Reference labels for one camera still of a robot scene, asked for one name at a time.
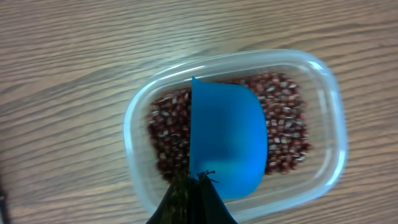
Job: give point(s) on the clear plastic food container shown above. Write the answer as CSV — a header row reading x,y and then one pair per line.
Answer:
x,y
325,120

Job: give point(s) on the blue plastic measuring scoop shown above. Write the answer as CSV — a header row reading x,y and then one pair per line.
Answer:
x,y
228,137

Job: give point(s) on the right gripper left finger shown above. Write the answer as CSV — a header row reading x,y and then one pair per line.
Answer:
x,y
173,208

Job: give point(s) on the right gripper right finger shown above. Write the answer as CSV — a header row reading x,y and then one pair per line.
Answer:
x,y
209,207

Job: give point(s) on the red adzuki beans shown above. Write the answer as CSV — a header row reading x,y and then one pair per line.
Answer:
x,y
168,124

